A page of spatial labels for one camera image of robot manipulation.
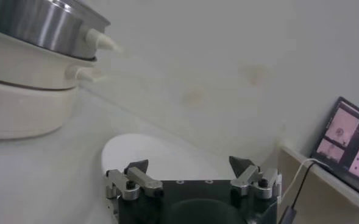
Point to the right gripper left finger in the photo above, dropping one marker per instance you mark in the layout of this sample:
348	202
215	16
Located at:
142	179

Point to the cream electric cooking pot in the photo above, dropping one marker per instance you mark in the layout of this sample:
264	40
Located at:
23	109

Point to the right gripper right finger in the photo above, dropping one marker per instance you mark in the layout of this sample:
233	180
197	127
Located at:
247	176

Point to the round white plate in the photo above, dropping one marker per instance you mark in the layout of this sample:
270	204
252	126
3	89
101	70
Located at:
167	152

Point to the grey laptop with pink screen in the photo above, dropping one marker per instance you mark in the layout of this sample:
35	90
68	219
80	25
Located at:
346	143

